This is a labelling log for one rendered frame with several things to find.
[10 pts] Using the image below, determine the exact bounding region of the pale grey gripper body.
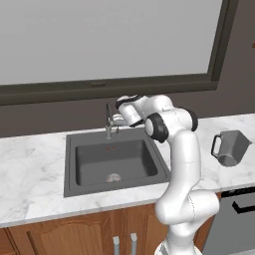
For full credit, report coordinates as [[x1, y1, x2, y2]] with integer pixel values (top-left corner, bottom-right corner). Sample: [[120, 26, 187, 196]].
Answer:
[[112, 114, 128, 127]]

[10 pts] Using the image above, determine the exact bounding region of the grey metal sink faucet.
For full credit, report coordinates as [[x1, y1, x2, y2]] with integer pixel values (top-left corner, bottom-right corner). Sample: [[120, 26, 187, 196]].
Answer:
[[105, 102, 121, 140]]

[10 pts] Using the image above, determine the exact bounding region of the dark grey sink basin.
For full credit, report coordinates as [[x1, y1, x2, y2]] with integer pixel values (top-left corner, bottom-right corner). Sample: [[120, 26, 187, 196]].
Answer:
[[63, 127, 172, 199]]

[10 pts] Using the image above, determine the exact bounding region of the dark framed window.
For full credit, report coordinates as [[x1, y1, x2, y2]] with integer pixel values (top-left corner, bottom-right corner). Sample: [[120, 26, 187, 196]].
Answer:
[[0, 0, 240, 107]]

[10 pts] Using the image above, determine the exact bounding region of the brown wooden cupboard door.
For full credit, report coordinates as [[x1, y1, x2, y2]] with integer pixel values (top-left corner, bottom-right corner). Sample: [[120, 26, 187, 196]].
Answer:
[[126, 192, 222, 255], [5, 208, 128, 255], [0, 226, 18, 255]]

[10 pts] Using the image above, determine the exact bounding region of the grey dishwasher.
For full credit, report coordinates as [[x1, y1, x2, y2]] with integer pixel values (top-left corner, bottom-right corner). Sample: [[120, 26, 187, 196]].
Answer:
[[201, 186, 255, 255]]

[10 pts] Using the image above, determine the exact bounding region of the grey jug with handle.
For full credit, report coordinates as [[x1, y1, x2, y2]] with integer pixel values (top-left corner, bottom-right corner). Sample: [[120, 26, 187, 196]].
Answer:
[[210, 129, 253, 168]]

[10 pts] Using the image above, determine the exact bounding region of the grey cupboard door handle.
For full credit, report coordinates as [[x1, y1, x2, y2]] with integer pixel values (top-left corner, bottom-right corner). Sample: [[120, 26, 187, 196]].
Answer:
[[129, 232, 138, 255], [112, 235, 121, 255]]

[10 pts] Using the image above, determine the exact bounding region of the black dishwasher handle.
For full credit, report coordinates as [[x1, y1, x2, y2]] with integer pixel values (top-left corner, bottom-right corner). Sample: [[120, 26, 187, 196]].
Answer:
[[231, 200, 255, 215]]

